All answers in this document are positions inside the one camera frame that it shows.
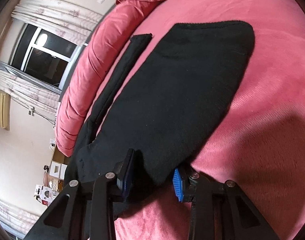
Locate black pants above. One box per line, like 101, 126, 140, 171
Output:
64, 21, 255, 216

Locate white bedside cabinet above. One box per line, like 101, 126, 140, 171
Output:
48, 161, 67, 180

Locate window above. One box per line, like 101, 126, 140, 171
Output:
10, 24, 82, 90

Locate white floral curtain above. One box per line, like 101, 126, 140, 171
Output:
11, 0, 103, 46

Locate pink folded duvet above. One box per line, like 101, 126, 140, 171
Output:
55, 0, 164, 157

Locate wall air conditioner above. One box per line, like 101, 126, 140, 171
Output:
0, 90, 10, 130

